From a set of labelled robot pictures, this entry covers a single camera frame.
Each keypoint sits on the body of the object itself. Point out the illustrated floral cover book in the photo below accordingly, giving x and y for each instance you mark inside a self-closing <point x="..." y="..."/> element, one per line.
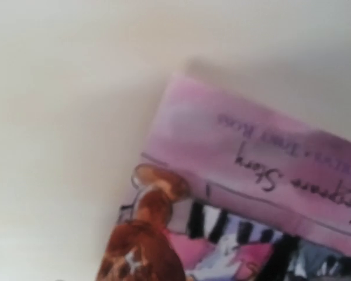
<point x="227" y="189"/>

